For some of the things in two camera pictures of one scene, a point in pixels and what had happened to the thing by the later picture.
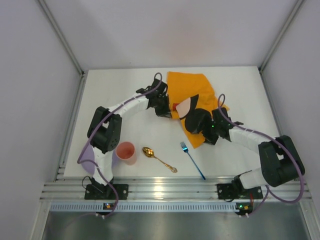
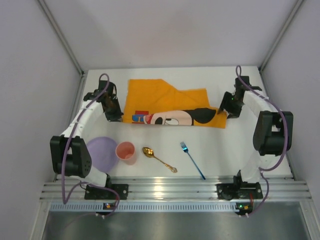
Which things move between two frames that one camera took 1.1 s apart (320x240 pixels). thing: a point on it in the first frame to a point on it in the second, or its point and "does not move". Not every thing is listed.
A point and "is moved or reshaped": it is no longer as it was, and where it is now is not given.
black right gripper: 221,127 to 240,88
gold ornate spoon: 149,152 does not move
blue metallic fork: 185,149 does not move
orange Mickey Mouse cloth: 193,101 is moved or reshaped
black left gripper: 164,109 to 113,110
